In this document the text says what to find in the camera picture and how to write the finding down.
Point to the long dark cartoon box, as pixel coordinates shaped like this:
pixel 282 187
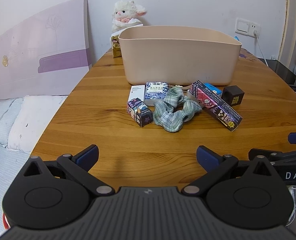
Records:
pixel 218 107

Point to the small white box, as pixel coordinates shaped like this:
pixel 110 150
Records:
pixel 137 93

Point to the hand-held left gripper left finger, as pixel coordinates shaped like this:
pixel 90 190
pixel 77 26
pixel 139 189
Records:
pixel 86 156

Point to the pink purple bed headboard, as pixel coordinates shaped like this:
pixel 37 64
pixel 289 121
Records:
pixel 38 45

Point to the dark brown cube box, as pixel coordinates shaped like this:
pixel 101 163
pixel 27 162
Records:
pixel 233 95

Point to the white wall switch socket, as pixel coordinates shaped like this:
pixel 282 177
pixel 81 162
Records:
pixel 244 26

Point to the small blue box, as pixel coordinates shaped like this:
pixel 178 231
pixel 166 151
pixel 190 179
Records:
pixel 214 88

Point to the beige plastic storage bin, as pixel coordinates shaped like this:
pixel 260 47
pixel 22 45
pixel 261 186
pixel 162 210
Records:
pixel 178 57

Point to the small dark cartoon box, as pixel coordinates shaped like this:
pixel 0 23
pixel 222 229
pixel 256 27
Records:
pixel 140 113

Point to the white plush lamb toy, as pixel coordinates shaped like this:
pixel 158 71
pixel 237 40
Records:
pixel 124 12

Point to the gold white snack bag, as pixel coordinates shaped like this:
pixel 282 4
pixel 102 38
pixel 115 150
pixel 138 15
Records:
pixel 116 47

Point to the white pillow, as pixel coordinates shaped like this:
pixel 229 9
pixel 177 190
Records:
pixel 30 122

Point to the light blue quilt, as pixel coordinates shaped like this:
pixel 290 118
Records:
pixel 0 120

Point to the blue white tissue pack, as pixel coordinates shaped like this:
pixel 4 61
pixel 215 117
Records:
pixel 156 92

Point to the green plaid scrunchie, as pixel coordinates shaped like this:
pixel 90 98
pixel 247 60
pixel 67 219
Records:
pixel 171 118

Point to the purple flower table mat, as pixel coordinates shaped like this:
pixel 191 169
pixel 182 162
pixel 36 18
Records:
pixel 247 55

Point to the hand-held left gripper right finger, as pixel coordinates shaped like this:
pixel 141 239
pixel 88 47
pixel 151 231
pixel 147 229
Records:
pixel 208 157

